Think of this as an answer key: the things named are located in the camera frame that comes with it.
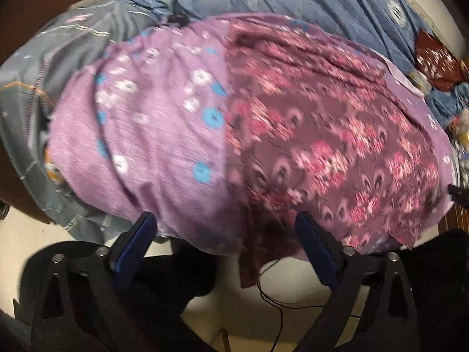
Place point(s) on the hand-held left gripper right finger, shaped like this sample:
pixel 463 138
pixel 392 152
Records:
pixel 318 249

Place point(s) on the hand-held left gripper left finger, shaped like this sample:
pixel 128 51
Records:
pixel 132 244

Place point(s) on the maroon pink floral garment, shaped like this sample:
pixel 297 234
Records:
pixel 322 143

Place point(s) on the dark cloth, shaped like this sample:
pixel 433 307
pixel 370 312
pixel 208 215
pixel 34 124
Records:
pixel 172 286

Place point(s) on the purple flowered cloth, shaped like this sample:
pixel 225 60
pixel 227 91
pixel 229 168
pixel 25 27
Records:
pixel 146 135

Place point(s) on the grey patterned blanket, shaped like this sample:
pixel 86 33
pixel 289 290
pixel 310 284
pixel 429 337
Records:
pixel 55 66

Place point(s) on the blue denim cloth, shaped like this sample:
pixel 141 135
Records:
pixel 449 102

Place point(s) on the small yellowish packet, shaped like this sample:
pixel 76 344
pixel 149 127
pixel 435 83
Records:
pixel 421 80

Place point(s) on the red plastic bag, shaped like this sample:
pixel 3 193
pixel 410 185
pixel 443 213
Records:
pixel 438 60

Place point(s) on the blue plaid quilt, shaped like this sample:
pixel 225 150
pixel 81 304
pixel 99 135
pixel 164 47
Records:
pixel 293 3

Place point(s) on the brown wooden bed frame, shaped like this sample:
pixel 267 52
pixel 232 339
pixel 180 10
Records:
pixel 18 194

